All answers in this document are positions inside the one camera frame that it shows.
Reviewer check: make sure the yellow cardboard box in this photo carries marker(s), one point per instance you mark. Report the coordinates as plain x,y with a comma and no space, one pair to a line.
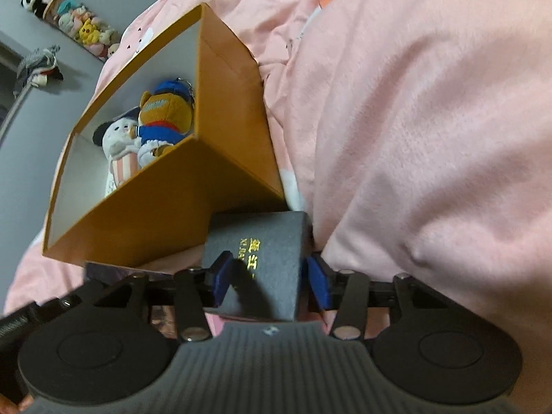
172,207

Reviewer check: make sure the brown bear plush blue cap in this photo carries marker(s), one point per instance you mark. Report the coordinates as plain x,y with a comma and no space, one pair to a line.
166,110

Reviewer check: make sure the illustrated card box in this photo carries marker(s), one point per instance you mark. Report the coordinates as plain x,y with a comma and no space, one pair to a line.
112,272

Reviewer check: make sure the pile of clothes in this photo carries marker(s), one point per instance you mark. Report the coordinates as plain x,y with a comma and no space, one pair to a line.
36,67

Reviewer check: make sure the white plush with black hat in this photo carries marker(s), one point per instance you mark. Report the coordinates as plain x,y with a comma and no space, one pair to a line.
118,142

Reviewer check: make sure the hanging column of plush toys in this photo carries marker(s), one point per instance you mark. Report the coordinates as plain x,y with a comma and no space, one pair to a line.
82,26

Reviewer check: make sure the pink printed blanket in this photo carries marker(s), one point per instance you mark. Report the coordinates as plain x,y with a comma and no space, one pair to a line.
409,116

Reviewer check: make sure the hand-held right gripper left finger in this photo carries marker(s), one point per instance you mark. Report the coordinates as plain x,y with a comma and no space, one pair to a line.
221,284

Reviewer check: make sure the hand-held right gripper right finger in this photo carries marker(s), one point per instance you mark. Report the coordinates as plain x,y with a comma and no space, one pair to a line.
317,282

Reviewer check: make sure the dark grey gift box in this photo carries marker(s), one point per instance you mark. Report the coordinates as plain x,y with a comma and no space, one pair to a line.
267,246

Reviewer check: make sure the silver rail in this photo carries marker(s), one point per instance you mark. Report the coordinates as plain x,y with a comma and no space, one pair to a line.
15,108

